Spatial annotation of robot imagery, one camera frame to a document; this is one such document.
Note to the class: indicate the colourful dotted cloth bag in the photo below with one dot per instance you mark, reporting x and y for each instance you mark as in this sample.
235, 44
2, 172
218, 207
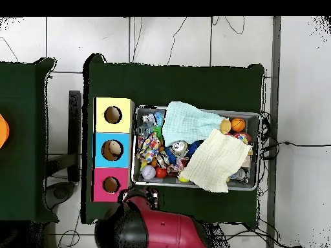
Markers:
240, 137
150, 147

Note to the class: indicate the small orange basketball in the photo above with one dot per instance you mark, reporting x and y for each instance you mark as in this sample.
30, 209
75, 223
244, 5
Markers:
238, 124

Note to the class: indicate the crushed silver can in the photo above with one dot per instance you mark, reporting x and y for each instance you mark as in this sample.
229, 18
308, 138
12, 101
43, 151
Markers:
179, 148

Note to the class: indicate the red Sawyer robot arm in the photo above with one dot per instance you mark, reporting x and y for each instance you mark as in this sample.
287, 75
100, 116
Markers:
168, 232

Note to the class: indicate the wooden box with three holes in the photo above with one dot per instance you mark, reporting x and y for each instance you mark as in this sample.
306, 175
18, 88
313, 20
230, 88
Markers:
121, 103

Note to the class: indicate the black upright panel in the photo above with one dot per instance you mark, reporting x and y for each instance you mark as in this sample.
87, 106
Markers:
75, 116

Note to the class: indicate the crushed bottle with blue label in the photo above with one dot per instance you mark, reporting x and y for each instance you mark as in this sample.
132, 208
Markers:
158, 118

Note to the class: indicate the dark green table cloth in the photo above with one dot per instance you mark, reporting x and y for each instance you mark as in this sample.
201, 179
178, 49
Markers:
20, 129
181, 85

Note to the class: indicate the grey round stand base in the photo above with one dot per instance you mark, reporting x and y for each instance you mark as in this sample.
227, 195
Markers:
60, 192

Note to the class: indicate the small red ball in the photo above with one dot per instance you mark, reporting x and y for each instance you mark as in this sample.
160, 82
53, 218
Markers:
161, 173

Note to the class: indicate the cream waffle cloth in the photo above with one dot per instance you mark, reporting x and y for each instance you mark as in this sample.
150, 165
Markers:
217, 160

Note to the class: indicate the mint waffle cloth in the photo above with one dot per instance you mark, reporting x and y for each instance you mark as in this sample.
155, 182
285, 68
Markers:
186, 124

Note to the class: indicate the peach foam ball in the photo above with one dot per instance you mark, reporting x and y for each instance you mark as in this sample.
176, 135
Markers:
225, 126

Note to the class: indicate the orange object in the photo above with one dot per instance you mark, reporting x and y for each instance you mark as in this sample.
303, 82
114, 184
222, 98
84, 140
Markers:
4, 131

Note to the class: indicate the white baseball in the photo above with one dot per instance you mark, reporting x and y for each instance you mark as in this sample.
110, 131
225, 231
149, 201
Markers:
148, 172

